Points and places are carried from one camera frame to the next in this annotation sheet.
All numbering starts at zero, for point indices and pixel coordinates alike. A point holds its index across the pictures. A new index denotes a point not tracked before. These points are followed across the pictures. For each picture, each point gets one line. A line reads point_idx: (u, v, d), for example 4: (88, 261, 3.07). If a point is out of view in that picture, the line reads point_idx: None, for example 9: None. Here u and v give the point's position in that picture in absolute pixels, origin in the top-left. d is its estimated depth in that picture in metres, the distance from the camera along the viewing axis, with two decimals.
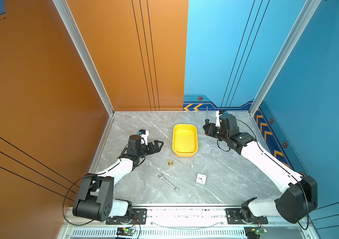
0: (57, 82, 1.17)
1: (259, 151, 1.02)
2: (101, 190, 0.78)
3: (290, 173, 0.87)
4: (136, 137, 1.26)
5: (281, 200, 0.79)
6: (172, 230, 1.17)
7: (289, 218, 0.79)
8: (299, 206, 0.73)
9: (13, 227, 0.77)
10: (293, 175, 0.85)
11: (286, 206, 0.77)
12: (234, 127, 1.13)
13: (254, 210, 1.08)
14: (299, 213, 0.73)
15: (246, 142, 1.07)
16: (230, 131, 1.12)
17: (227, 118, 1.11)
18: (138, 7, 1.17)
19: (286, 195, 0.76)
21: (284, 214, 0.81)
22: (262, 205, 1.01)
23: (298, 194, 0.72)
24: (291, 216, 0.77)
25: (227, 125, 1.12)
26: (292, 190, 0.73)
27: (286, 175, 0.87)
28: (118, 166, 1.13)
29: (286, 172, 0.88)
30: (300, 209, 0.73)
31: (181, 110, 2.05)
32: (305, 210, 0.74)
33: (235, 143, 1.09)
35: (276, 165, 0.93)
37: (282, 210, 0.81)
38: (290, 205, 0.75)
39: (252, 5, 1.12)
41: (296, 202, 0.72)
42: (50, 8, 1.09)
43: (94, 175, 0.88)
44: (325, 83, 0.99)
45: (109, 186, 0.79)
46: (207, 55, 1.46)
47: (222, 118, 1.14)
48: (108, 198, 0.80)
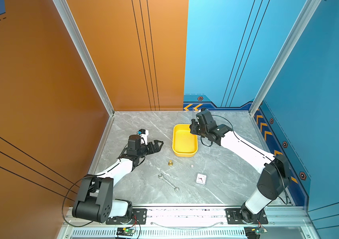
0: (57, 82, 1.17)
1: (236, 140, 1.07)
2: (101, 191, 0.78)
3: (265, 154, 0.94)
4: (136, 137, 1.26)
5: (261, 181, 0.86)
6: (172, 230, 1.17)
7: (270, 196, 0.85)
8: (276, 182, 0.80)
9: (13, 227, 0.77)
10: (267, 156, 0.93)
11: (266, 185, 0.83)
12: (211, 122, 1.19)
13: (254, 208, 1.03)
14: (277, 188, 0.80)
15: (224, 133, 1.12)
16: (207, 125, 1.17)
17: (203, 114, 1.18)
18: (138, 7, 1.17)
19: (264, 175, 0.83)
21: (265, 193, 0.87)
22: (253, 197, 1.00)
23: (273, 172, 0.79)
24: (272, 194, 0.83)
25: (204, 120, 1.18)
26: (268, 170, 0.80)
27: (262, 156, 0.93)
28: (118, 166, 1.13)
29: (261, 154, 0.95)
30: (277, 185, 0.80)
31: (181, 110, 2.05)
32: (281, 185, 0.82)
33: (214, 135, 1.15)
35: (252, 149, 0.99)
37: (263, 190, 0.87)
38: (268, 183, 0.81)
39: (252, 5, 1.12)
41: (273, 179, 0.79)
42: (50, 8, 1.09)
43: (94, 176, 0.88)
44: (326, 83, 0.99)
45: (108, 187, 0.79)
46: (207, 55, 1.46)
47: (199, 115, 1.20)
48: (108, 200, 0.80)
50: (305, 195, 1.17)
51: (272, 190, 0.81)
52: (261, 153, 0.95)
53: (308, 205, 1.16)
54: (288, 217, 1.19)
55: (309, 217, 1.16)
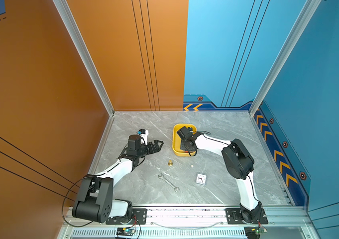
0: (57, 82, 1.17)
1: (204, 137, 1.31)
2: (101, 191, 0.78)
3: (224, 142, 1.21)
4: (136, 137, 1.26)
5: (227, 164, 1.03)
6: (172, 230, 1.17)
7: (239, 176, 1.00)
8: (236, 161, 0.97)
9: (12, 228, 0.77)
10: (226, 142, 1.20)
11: (231, 166, 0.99)
12: (188, 133, 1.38)
13: (248, 204, 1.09)
14: (239, 166, 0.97)
15: (196, 137, 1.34)
16: (185, 136, 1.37)
17: (179, 129, 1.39)
18: (138, 7, 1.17)
19: (225, 157, 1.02)
21: (235, 175, 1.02)
22: (241, 189, 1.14)
23: (229, 152, 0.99)
24: (238, 173, 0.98)
25: (182, 133, 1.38)
26: (226, 151, 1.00)
27: (222, 144, 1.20)
28: (118, 166, 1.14)
29: (222, 142, 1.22)
30: (238, 164, 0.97)
31: (181, 110, 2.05)
32: (243, 163, 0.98)
33: (190, 142, 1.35)
35: (216, 140, 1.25)
37: (232, 172, 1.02)
38: (230, 163, 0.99)
39: (253, 5, 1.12)
41: (232, 158, 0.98)
42: (50, 9, 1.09)
43: (94, 176, 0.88)
44: (326, 82, 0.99)
45: (108, 187, 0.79)
46: (207, 55, 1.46)
47: (178, 132, 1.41)
48: (108, 200, 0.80)
50: (305, 195, 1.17)
51: (236, 169, 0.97)
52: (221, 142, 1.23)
53: (308, 205, 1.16)
54: (288, 217, 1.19)
55: (309, 217, 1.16)
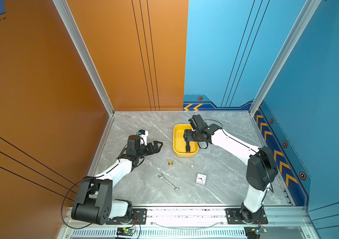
0: (57, 83, 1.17)
1: (224, 136, 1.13)
2: (100, 193, 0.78)
3: (250, 147, 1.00)
4: (135, 137, 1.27)
5: (248, 173, 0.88)
6: (172, 230, 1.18)
7: (258, 187, 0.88)
8: (262, 173, 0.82)
9: (12, 228, 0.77)
10: (253, 148, 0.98)
11: (253, 176, 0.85)
12: (202, 123, 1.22)
13: (251, 206, 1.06)
14: (263, 179, 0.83)
15: (213, 131, 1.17)
16: (198, 127, 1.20)
17: (193, 117, 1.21)
18: (138, 7, 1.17)
19: (249, 166, 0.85)
21: (254, 185, 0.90)
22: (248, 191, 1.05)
23: (258, 162, 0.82)
24: (259, 184, 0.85)
25: (195, 123, 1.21)
26: (253, 160, 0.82)
27: (247, 149, 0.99)
28: (117, 167, 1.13)
29: (247, 147, 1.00)
30: (263, 176, 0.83)
31: (181, 110, 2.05)
32: (267, 176, 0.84)
33: (205, 134, 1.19)
35: (239, 143, 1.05)
37: (251, 181, 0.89)
38: (255, 174, 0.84)
39: (252, 5, 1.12)
41: (259, 170, 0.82)
42: (50, 9, 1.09)
43: (93, 178, 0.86)
44: (327, 82, 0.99)
45: (107, 189, 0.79)
46: (207, 55, 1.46)
47: (190, 119, 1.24)
48: (107, 201, 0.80)
50: (305, 195, 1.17)
51: (259, 180, 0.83)
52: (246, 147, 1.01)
53: (308, 205, 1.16)
54: (288, 217, 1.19)
55: (309, 217, 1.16)
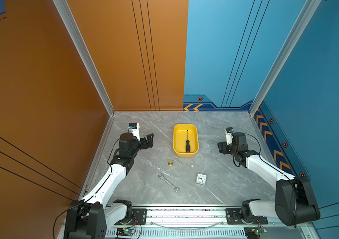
0: (57, 83, 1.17)
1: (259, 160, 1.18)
2: (91, 219, 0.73)
3: (284, 173, 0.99)
4: (128, 137, 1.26)
5: (277, 200, 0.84)
6: (172, 230, 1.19)
7: (287, 221, 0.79)
8: (291, 203, 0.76)
9: (13, 229, 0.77)
10: (286, 175, 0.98)
11: (282, 204, 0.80)
12: (243, 144, 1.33)
13: (254, 209, 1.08)
14: (293, 210, 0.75)
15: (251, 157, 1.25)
16: (239, 146, 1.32)
17: (238, 135, 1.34)
18: (138, 7, 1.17)
19: (278, 191, 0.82)
21: (283, 218, 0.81)
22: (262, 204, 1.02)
23: (288, 189, 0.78)
24: (287, 216, 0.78)
25: (238, 141, 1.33)
26: (282, 184, 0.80)
27: (280, 174, 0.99)
28: (107, 182, 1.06)
29: (280, 173, 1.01)
30: (292, 206, 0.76)
31: (181, 110, 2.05)
32: (300, 209, 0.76)
33: (241, 157, 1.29)
35: (272, 168, 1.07)
37: (281, 211, 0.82)
38: (282, 200, 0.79)
39: (252, 5, 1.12)
41: (287, 197, 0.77)
42: (50, 9, 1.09)
43: (82, 202, 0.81)
44: (327, 82, 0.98)
45: (98, 215, 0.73)
46: (207, 55, 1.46)
47: (234, 135, 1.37)
48: (100, 225, 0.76)
50: None
51: (287, 211, 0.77)
52: (279, 172, 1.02)
53: None
54: None
55: None
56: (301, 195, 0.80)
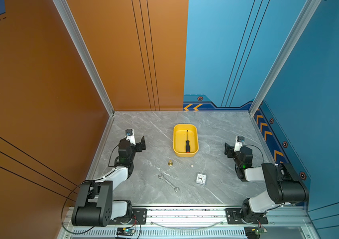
0: (57, 82, 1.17)
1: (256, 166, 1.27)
2: (101, 194, 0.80)
3: None
4: (126, 145, 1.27)
5: (267, 182, 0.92)
6: (172, 230, 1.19)
7: (278, 198, 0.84)
8: (276, 177, 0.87)
9: (13, 228, 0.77)
10: None
11: (270, 182, 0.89)
12: (247, 163, 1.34)
13: (254, 207, 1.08)
14: (279, 182, 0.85)
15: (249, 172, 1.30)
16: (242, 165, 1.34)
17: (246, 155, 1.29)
18: (138, 7, 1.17)
19: (265, 174, 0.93)
21: (275, 197, 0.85)
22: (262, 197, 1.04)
23: (271, 168, 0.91)
24: (277, 191, 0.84)
25: (244, 159, 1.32)
26: (267, 164, 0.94)
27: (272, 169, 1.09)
28: (114, 172, 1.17)
29: None
30: (278, 179, 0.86)
31: (181, 110, 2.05)
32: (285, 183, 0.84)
33: (241, 175, 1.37)
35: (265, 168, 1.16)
37: (271, 192, 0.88)
38: (269, 179, 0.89)
39: (253, 5, 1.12)
41: (272, 172, 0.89)
42: (50, 9, 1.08)
43: (92, 180, 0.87)
44: (327, 82, 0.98)
45: (108, 190, 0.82)
46: (207, 55, 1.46)
47: (243, 152, 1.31)
48: (108, 203, 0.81)
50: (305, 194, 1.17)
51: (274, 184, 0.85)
52: None
53: (308, 205, 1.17)
54: (289, 217, 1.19)
55: (309, 217, 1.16)
56: (287, 178, 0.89)
